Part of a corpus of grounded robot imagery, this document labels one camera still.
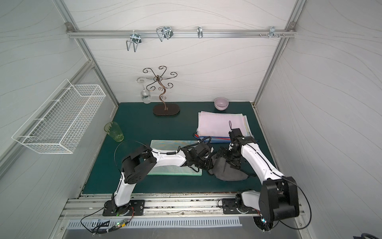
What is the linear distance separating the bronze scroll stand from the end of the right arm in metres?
0.48

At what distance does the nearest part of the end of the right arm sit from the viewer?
0.71 metres

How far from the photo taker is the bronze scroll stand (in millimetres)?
898
